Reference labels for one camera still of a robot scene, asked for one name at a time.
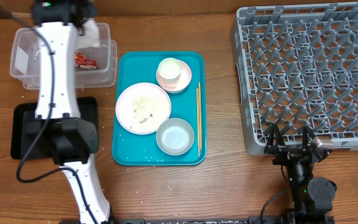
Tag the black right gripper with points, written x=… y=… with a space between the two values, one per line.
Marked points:
x=288 y=154

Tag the grey bowl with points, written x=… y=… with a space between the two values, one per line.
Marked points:
x=175 y=136

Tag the pale green cup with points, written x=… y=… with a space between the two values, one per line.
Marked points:
x=169 y=70

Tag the white napkin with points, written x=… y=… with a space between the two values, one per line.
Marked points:
x=88 y=35

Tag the red strawberry cake wrapper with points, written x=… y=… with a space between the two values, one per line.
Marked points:
x=82 y=62

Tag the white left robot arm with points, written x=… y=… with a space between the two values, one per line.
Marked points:
x=63 y=27

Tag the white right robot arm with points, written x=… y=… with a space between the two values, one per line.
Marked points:
x=312 y=197

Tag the grey dishwasher rack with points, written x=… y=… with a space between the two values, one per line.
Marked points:
x=298 y=66

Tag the clear plastic waste bin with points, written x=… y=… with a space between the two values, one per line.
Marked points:
x=25 y=60

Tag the right wooden chopstick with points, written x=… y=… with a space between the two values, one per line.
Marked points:
x=199 y=87

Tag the wooden chopstick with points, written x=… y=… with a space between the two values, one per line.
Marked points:
x=198 y=119
x=199 y=87

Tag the left wooden chopstick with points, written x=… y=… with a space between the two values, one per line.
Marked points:
x=198 y=119

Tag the small pink saucer plate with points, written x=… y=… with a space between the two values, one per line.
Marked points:
x=184 y=80

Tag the teal serving tray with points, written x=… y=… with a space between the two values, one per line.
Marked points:
x=130 y=149

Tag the large pink dirty plate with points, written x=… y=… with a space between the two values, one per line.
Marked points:
x=142 y=108

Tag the black tray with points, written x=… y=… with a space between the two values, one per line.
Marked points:
x=24 y=113

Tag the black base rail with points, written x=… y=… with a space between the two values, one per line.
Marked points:
x=249 y=220

